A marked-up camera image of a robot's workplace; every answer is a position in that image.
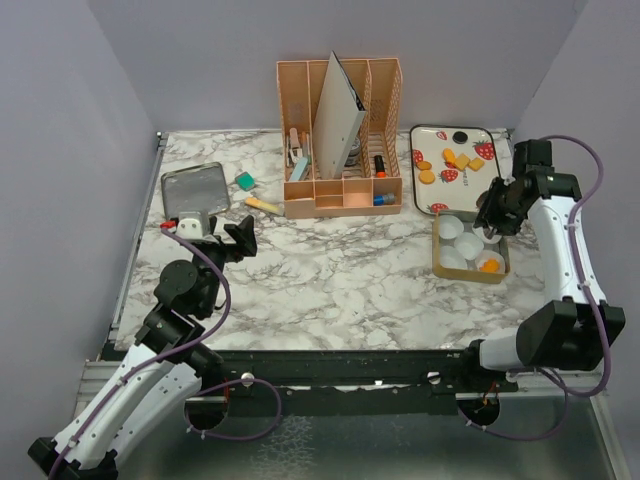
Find rectangular tan biscuit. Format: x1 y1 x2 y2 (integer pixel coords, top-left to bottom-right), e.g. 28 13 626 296
453 154 471 171

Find teal eraser block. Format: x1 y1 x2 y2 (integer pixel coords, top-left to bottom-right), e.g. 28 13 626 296
235 172 255 191

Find grey folder board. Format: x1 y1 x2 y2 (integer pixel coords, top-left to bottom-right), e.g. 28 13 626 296
313 51 366 180

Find silver tin lid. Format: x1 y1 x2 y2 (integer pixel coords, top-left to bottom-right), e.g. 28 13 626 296
160 162 231 220

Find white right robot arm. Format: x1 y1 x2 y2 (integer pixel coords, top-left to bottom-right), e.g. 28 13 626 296
459 137 626 391

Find black round sandwich cookie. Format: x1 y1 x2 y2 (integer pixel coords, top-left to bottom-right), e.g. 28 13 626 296
452 131 468 144

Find peach plastic desk organizer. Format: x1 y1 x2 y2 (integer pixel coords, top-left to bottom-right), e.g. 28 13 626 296
276 54 403 219

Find rectangular yellow cracker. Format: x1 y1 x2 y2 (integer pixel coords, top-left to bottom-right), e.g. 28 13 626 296
467 157 485 172

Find blue white patterned tin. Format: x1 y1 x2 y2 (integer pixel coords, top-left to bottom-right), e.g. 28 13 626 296
345 137 361 167

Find black orange marker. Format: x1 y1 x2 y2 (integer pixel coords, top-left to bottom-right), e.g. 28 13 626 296
374 155 387 178

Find black-tipped metal tongs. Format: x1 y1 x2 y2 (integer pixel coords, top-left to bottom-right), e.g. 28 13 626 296
474 191 497 233

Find strawberry print white tray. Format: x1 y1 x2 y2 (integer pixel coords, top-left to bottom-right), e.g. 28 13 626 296
409 125 511 215

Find light blue eraser case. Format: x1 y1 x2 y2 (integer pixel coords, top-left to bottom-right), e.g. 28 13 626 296
289 156 311 182

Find white paper cupcake liner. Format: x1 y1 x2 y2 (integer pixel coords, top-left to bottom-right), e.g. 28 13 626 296
438 215 465 240
472 227 502 245
453 232 484 261
475 250 506 274

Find pink white stapler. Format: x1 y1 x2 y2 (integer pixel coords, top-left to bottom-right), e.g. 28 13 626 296
286 127 308 168

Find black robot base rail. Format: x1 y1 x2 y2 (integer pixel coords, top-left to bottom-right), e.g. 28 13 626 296
187 349 518 417

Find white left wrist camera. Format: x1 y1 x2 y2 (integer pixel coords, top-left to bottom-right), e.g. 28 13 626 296
160 211 211 240

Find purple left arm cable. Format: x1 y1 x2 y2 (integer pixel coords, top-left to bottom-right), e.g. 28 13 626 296
47 232 282 480

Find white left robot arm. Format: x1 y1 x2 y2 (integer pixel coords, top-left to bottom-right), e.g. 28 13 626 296
28 215 257 479

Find orange fish-shaped cookie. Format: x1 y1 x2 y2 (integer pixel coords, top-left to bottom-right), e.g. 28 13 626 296
479 258 501 273
442 148 456 164

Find gold metal cookie tin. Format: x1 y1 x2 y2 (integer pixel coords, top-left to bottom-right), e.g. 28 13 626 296
432 210 510 285

